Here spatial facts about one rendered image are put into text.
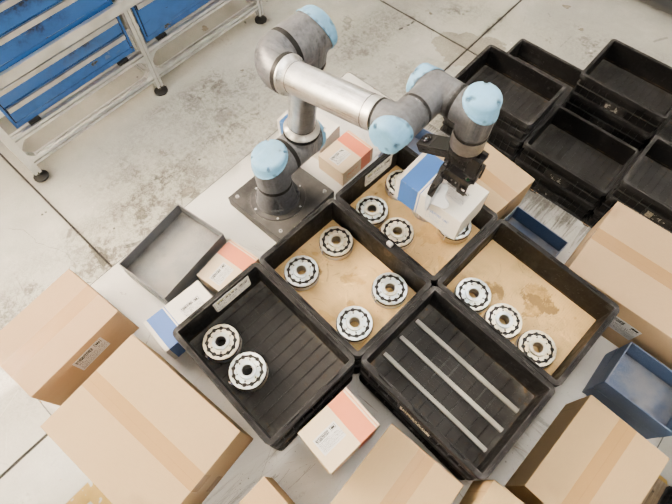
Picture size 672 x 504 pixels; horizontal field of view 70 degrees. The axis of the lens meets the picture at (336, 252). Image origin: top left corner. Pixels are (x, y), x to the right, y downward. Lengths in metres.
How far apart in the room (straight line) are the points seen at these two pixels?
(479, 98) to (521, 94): 1.48
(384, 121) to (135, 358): 0.89
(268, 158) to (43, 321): 0.79
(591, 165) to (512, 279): 1.07
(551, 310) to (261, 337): 0.84
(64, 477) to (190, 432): 1.18
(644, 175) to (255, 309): 1.70
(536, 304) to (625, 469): 0.46
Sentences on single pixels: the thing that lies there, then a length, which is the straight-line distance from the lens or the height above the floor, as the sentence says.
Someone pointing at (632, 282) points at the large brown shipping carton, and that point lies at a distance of 1.58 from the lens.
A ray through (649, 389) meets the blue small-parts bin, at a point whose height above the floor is 0.77.
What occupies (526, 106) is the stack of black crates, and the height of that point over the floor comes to 0.49.
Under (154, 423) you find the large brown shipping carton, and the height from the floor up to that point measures 0.90.
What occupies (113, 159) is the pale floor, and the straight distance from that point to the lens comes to 2.99.
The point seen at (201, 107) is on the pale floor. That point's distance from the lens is 3.06.
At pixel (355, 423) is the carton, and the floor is 0.92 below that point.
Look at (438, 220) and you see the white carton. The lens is 1.26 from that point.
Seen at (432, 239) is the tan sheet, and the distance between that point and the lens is 1.52.
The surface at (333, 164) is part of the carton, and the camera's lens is 1.72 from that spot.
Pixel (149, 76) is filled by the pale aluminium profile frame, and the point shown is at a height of 0.15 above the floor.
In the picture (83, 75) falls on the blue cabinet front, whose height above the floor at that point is 0.37.
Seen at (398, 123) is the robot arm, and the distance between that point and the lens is 0.95.
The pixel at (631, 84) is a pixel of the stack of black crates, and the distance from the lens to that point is 2.72.
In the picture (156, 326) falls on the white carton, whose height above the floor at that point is 0.79.
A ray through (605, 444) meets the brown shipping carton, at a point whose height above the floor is 0.86.
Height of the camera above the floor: 2.15
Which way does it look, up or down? 64 degrees down
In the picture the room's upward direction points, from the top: 1 degrees counter-clockwise
